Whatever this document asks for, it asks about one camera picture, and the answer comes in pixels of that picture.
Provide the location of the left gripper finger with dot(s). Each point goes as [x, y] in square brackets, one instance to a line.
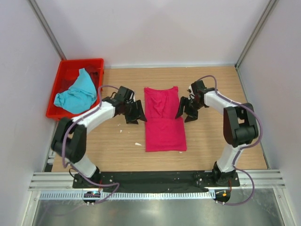
[132, 122]
[141, 114]

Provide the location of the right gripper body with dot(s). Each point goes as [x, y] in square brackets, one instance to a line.
[191, 107]

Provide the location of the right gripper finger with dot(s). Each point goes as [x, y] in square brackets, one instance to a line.
[190, 118]
[181, 107]

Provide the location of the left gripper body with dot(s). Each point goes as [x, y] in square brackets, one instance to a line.
[130, 111]

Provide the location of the pink t-shirt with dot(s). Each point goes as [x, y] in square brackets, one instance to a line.
[163, 131]

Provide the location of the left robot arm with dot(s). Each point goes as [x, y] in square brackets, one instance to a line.
[70, 138]

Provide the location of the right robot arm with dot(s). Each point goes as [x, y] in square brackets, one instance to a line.
[239, 125]

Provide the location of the turquoise t-shirt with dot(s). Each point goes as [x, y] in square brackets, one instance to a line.
[80, 96]

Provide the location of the red plastic bin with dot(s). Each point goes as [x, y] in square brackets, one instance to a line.
[67, 73]

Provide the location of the right round black connector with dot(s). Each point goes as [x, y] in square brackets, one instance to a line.
[222, 196]

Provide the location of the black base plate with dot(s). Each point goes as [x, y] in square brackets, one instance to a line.
[166, 181]

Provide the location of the aluminium front rail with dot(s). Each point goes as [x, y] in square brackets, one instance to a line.
[46, 181]

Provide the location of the white slotted cable duct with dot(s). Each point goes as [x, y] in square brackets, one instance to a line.
[78, 195]

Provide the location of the right aluminium corner post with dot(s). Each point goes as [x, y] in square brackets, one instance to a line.
[256, 31]

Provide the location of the aluminium corner post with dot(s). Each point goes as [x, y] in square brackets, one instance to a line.
[256, 31]
[45, 26]

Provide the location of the left aluminium corner post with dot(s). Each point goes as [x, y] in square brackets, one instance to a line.
[45, 26]

